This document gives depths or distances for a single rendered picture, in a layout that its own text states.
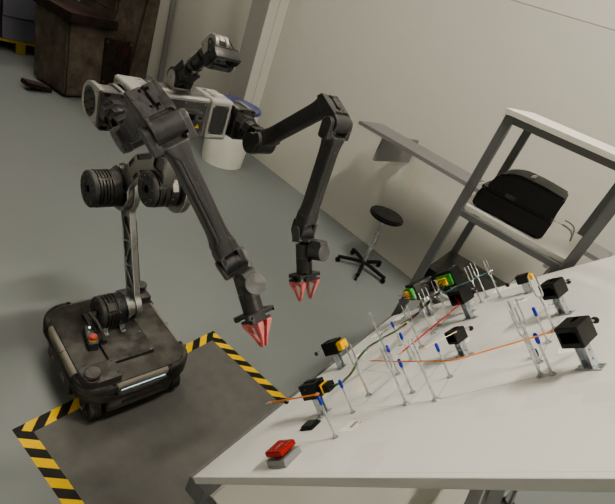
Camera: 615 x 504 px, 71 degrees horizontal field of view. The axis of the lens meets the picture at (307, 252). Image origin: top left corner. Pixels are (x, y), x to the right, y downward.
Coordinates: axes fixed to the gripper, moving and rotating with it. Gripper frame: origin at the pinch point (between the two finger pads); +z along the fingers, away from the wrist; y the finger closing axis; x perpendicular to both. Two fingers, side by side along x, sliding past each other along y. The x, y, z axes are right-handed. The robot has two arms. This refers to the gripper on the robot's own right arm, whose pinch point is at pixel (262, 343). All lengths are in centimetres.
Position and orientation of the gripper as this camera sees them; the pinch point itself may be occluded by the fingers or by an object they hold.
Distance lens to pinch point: 121.9
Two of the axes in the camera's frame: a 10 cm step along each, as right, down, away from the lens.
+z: 2.7, 9.6, 0.6
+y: 5.9, -2.1, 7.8
